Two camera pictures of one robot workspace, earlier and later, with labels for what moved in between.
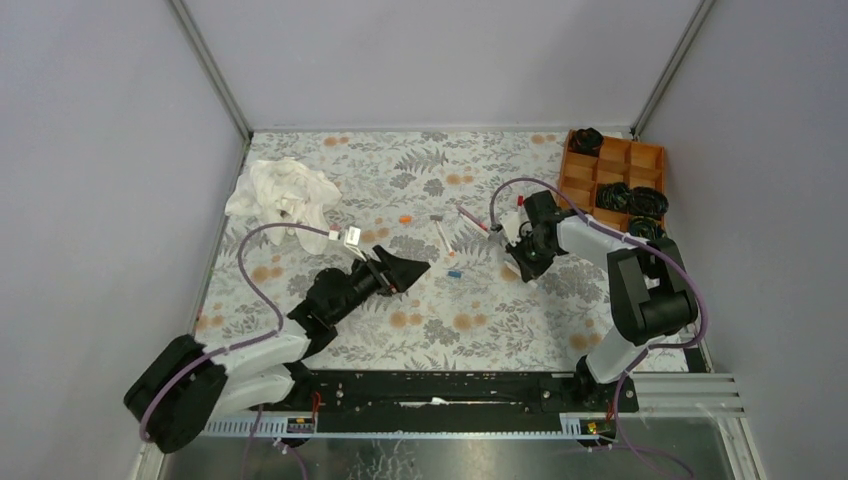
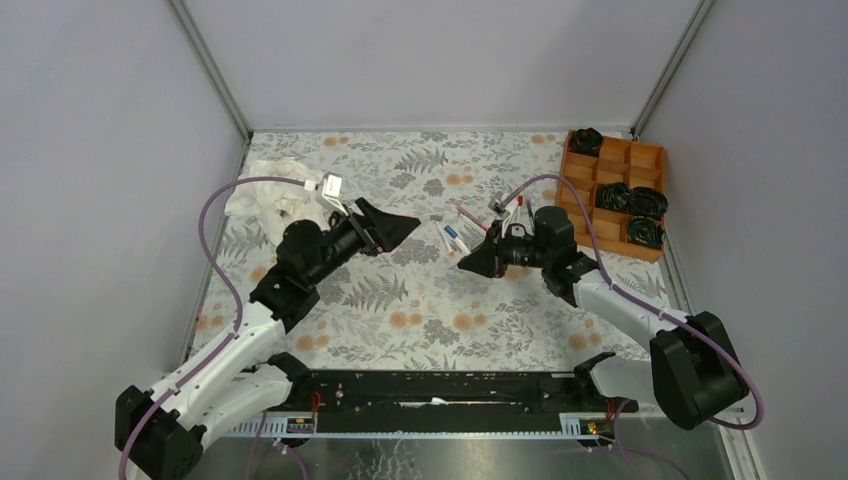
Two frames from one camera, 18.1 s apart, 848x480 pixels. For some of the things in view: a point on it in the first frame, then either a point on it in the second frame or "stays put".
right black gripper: [530, 271] to [489, 258]
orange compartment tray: [621, 160] stays put
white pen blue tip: [531, 283] to [462, 246]
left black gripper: [393, 274] to [380, 232]
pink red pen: [473, 219] stays put
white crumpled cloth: [286, 191] stays put
